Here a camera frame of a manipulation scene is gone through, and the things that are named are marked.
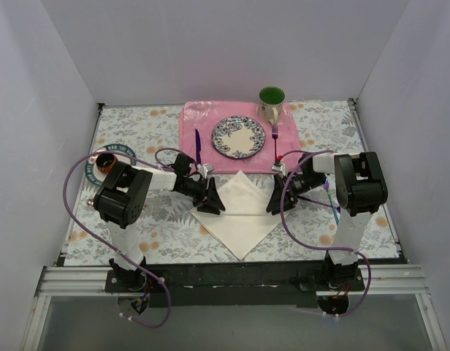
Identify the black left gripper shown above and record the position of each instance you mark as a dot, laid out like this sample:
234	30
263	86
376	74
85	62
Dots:
206	192

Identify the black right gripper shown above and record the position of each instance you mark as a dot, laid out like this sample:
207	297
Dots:
286	192

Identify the white cloth napkin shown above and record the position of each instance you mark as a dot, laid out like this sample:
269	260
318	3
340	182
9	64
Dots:
245	222

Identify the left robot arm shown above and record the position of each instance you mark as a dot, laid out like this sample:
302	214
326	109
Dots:
120	200

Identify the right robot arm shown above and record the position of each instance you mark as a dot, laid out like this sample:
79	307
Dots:
360	190

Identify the cream mug green inside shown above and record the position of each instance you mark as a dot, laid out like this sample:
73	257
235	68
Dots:
270	104

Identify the iridescent blue fork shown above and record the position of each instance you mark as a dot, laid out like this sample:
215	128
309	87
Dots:
332	205

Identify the purple spoon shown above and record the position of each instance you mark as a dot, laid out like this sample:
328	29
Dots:
314	201

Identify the purple knife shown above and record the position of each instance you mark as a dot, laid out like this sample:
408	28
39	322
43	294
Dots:
198	146

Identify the blue floral plate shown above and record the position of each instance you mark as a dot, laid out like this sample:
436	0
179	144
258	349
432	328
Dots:
238	137

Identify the purple fork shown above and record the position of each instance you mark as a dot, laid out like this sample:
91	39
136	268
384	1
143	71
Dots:
275	138

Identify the pink satin placemat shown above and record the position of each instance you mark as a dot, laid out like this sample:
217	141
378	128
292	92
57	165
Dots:
204	115

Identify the orange brown small cup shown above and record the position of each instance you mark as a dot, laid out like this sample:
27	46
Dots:
105	162

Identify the teal rimmed saucer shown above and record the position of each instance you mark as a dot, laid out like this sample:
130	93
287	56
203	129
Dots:
120	150

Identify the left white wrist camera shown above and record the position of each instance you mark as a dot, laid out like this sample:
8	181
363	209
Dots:
206	170

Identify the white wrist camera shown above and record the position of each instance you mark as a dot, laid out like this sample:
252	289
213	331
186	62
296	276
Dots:
206	170
279	167

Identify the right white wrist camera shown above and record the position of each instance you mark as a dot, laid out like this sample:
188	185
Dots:
279	167

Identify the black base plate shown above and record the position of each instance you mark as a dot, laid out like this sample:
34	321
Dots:
234	284

